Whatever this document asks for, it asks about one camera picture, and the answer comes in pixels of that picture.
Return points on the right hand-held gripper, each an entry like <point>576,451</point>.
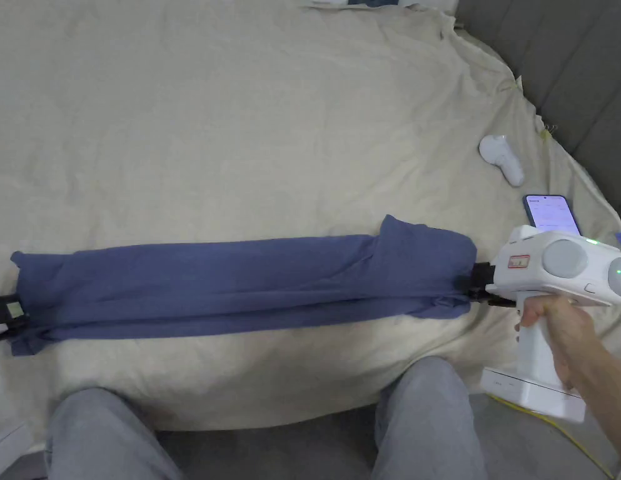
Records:
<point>555,270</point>

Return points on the dark blue shirt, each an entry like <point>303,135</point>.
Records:
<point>215,280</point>

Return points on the person's legs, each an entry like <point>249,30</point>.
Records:
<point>105,440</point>

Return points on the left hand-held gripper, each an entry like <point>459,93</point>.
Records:
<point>7,441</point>

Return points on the white hand controller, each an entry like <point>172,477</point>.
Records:
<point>500,156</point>

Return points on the person's right hand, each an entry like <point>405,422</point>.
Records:
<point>565,330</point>

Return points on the bed with beige sheet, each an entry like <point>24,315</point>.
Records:
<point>240,125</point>

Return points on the grey padded headboard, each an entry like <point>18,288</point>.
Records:
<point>580,75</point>

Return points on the person's right forearm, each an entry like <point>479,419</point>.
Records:
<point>608,410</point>

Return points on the dark blue phone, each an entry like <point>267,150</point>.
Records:
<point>550,214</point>

